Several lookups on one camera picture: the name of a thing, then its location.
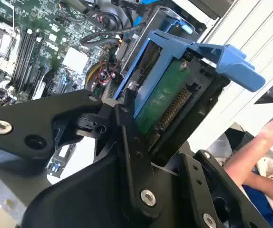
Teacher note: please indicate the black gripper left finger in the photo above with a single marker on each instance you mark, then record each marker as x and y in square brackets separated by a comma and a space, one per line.
[20, 123]

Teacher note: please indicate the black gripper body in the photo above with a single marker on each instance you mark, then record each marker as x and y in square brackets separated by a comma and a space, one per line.
[86, 197]

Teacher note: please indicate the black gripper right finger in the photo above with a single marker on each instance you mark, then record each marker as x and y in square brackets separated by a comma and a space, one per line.
[196, 175]

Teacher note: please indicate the hard disk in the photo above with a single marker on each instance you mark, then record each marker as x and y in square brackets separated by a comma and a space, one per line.
[165, 99]

